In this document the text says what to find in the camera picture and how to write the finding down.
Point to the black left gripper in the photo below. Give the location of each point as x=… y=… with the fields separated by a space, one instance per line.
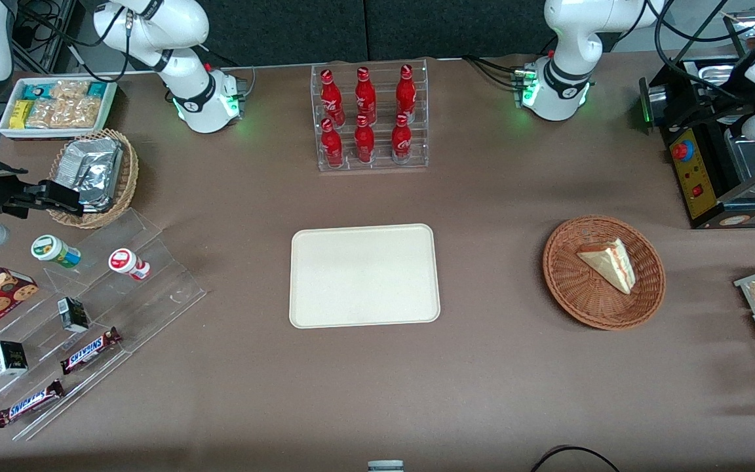
x=712 y=98

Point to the triangle sandwich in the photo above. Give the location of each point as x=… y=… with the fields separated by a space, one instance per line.
x=610 y=265

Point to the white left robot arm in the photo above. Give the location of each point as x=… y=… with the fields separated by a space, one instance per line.
x=564 y=39

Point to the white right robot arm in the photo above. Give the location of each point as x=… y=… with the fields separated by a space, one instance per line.
x=181 y=33

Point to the light wicker basket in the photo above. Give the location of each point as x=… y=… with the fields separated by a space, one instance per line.
x=130 y=177

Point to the white rectangular snack tray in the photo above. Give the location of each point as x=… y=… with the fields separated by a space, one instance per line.
x=5 y=130

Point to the brown round wicker basket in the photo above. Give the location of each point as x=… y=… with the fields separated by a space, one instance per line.
x=574 y=295

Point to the cream plastic tray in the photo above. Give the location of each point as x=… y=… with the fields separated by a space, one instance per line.
x=364 y=275

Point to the silver foil bag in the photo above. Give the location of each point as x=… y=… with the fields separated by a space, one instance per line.
x=89 y=167
x=99 y=202

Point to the green lid cup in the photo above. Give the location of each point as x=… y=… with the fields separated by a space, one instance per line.
x=50 y=249

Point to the red lid cup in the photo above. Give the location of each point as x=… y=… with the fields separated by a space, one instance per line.
x=123 y=261

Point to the clear cracker bag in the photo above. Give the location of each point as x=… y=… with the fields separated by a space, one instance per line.
x=79 y=113
x=44 y=113
x=69 y=90

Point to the black hot food display case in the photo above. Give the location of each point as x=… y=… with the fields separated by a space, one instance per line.
x=692 y=190

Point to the yellow snack pack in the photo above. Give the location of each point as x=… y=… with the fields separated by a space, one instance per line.
x=20 y=113

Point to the teal snack pack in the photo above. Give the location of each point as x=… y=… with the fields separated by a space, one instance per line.
x=35 y=90
x=96 y=89

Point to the small black carton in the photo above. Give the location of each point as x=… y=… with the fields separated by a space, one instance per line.
x=9 y=358
x=73 y=315

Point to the clear acrylic stepped display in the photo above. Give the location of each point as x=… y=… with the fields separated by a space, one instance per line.
x=154 y=288

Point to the snickers chocolate bar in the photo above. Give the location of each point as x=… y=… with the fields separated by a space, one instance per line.
x=29 y=404
x=89 y=351

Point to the black equipment rack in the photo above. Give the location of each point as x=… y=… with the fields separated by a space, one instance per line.
x=43 y=33

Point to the red cola bottle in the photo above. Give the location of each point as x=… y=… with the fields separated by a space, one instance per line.
x=406 y=95
x=364 y=144
x=331 y=98
x=365 y=97
x=402 y=143
x=331 y=147

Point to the clear acrylic bottle rack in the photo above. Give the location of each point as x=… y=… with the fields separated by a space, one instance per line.
x=381 y=167

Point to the grey object at table edge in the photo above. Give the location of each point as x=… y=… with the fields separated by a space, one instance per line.
x=385 y=466

